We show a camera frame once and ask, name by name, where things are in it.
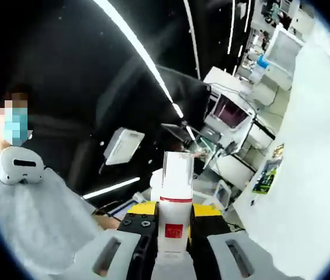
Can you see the white ceiling air conditioner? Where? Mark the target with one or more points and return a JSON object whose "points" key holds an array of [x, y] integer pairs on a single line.
{"points": [[123, 146]]}

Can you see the white desk partition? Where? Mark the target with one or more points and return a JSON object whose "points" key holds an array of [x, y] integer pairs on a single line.
{"points": [[284, 52]]}

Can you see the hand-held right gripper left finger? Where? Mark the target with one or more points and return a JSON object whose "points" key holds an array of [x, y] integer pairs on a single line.
{"points": [[138, 230]]}

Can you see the person's grey shirt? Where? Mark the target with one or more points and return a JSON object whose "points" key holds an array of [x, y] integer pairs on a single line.
{"points": [[36, 218]]}

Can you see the maroon screen computer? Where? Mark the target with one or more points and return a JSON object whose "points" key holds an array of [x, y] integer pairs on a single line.
{"points": [[229, 112]]}

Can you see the white skincare bottle red label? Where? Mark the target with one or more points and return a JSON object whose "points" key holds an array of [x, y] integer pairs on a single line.
{"points": [[173, 230]]}

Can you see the white mesh office chair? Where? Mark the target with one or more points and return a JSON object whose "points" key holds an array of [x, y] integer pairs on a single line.
{"points": [[224, 195]]}

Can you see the green printed packet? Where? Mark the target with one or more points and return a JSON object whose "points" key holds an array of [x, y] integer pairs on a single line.
{"points": [[265, 178]]}

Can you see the small black item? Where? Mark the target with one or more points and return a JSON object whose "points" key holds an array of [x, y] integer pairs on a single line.
{"points": [[253, 202]]}

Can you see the white chest-worn device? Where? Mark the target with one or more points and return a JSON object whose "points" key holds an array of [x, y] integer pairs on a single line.
{"points": [[18, 172]]}

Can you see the gold foil packet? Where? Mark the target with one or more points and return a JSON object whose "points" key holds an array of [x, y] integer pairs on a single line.
{"points": [[278, 150]]}

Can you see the large black display screen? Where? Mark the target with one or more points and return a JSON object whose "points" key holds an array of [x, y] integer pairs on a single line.
{"points": [[188, 96]]}

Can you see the blue water dispenser bottle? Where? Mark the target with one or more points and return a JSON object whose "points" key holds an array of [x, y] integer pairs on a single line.
{"points": [[262, 61]]}

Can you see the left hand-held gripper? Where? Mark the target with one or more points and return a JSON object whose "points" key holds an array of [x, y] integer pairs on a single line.
{"points": [[156, 186]]}

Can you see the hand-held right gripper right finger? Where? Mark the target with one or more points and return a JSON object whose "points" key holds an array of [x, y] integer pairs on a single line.
{"points": [[208, 227]]}

